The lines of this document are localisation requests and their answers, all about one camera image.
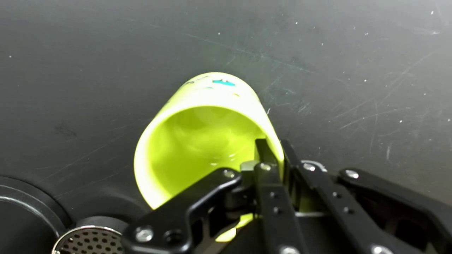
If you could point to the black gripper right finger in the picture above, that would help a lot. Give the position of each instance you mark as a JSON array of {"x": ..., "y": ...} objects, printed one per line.
[{"x": 375, "y": 217}]

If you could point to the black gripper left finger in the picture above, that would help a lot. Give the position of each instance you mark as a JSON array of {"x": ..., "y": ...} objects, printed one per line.
[{"x": 215, "y": 204}]

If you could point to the green plastic cup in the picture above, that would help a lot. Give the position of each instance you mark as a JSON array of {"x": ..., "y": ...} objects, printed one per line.
[{"x": 211, "y": 122}]

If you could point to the black drip tray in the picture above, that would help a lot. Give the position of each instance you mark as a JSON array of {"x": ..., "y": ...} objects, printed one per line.
[{"x": 33, "y": 222}]

